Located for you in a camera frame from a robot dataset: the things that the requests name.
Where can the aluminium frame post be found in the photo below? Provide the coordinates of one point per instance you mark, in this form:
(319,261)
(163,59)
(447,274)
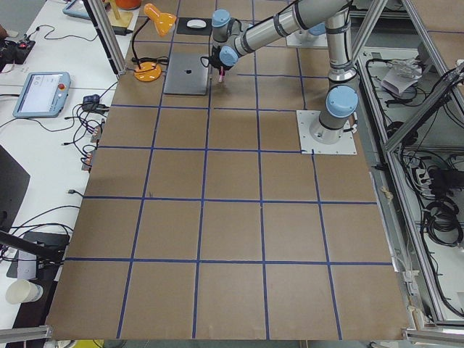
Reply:
(104,30)

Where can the aluminium diagonal frame bar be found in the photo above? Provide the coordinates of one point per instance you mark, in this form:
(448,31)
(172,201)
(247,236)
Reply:
(447,82)

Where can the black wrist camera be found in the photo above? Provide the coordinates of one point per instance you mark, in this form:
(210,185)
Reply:
(215,54)

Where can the black mousepad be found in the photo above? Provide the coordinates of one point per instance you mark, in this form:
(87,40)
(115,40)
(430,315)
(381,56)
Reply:
(183,29)

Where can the black power adapter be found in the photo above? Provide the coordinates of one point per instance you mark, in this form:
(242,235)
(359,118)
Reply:
(91,103)

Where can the white paper cup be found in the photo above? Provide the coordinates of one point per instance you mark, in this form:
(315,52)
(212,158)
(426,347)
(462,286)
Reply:
(23,291)

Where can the white computer mouse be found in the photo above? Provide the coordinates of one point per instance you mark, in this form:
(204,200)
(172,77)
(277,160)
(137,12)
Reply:
(196,24)

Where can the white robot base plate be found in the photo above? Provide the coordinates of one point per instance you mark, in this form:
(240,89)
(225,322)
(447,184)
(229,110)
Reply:
(315,139)

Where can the orange desk lamp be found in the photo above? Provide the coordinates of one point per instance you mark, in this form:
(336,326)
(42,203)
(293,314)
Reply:
(149,43)

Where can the blue teach pendant tablet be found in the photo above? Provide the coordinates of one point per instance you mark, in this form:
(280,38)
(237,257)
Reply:
(43,95)

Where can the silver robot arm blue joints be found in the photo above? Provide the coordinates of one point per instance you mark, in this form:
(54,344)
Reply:
(236,41)

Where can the black red device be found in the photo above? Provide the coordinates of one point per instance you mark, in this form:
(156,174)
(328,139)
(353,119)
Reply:
(15,52)

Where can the grey closed laptop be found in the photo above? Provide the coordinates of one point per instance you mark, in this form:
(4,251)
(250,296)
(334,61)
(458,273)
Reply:
(186,75)

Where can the black monitor corner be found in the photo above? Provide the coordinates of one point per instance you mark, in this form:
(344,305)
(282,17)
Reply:
(14,184)

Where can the wooden stand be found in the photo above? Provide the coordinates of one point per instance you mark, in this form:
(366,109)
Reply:
(118,17)

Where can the aluminium bottom left rail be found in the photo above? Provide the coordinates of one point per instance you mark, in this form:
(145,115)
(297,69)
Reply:
(25,334)

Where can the small circuit board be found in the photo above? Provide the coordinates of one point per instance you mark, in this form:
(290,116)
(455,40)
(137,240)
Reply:
(96,135)
(87,161)

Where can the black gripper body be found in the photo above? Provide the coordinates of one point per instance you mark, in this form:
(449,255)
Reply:
(218,64)

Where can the orange round object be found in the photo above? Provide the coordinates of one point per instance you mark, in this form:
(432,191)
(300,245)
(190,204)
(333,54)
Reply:
(128,4)

